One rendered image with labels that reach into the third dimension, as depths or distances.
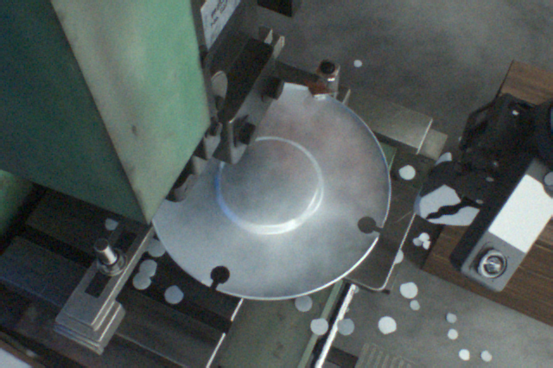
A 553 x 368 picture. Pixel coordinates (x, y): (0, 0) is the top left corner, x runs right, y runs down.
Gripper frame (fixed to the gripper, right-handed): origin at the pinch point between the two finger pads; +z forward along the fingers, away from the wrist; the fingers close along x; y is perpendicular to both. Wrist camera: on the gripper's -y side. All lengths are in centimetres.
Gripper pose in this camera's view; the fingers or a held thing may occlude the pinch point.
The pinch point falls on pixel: (424, 216)
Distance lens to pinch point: 71.1
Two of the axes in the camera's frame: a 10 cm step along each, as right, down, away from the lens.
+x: -8.4, -4.9, -2.2
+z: -3.9, 2.6, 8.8
